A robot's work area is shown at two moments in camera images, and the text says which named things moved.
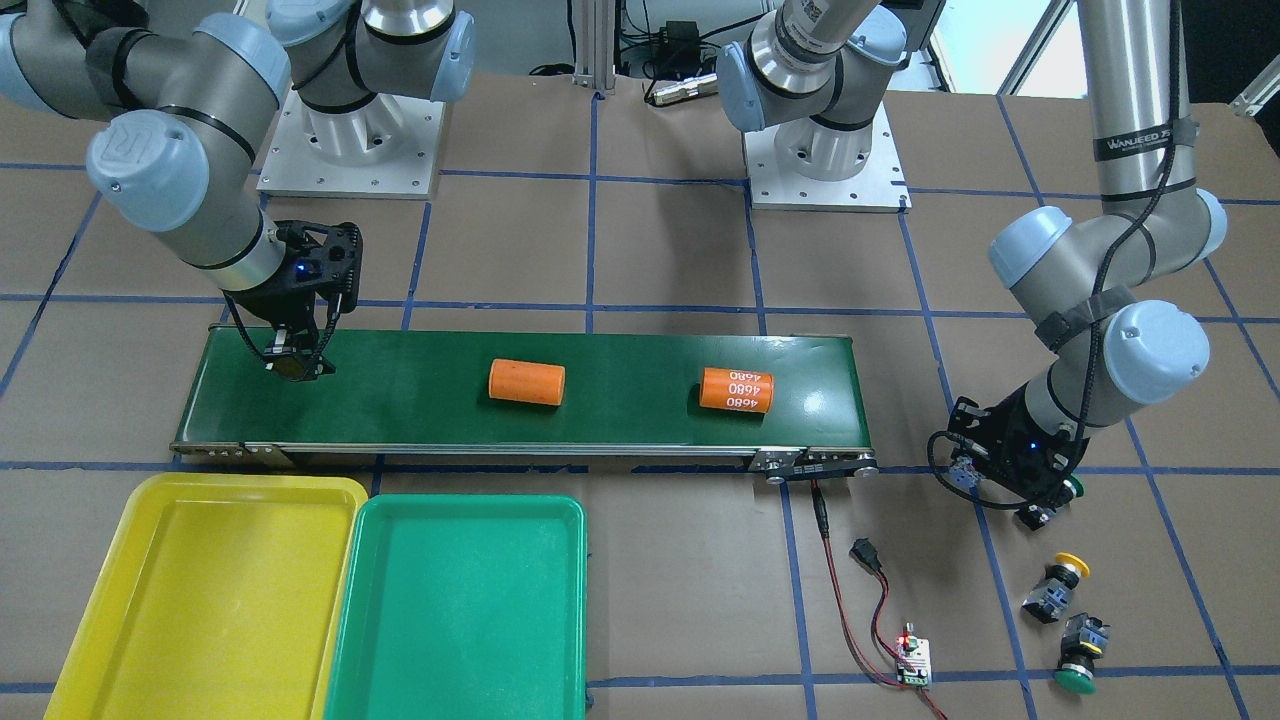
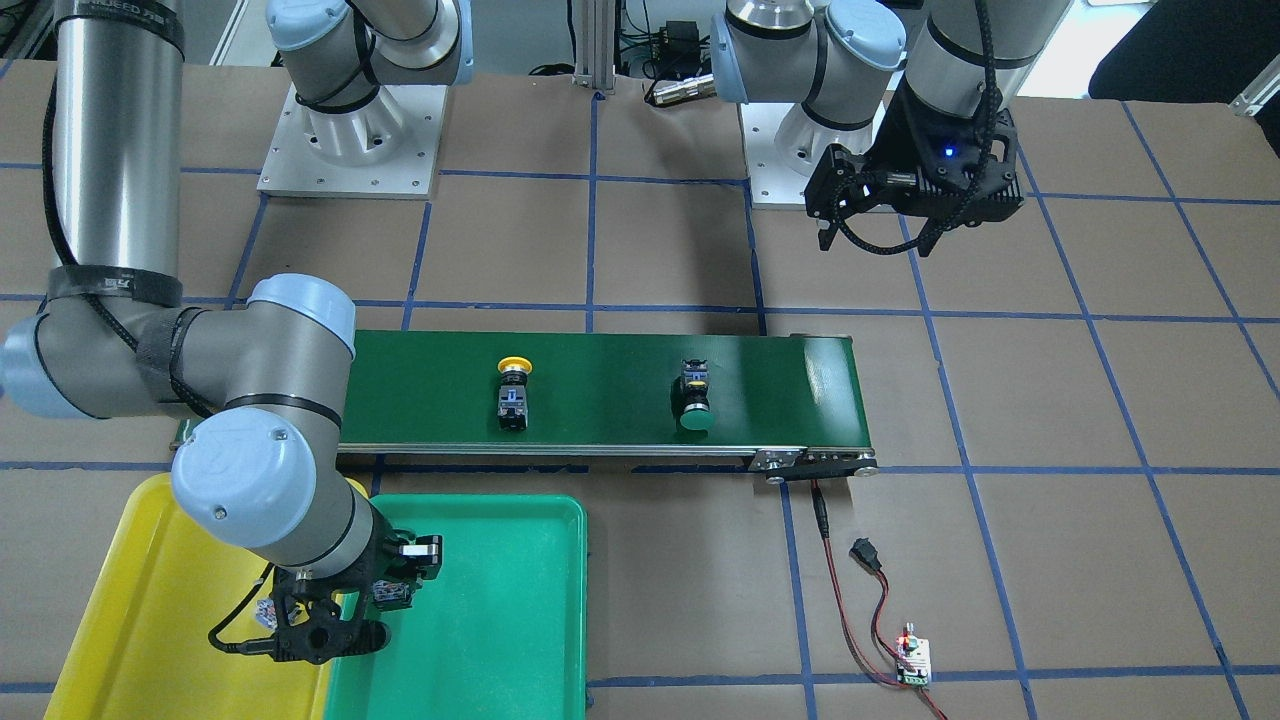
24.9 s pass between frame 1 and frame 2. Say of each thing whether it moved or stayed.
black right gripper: moved
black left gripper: moved
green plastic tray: stayed
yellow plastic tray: stayed
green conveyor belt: stayed
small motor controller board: stayed
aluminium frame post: stayed
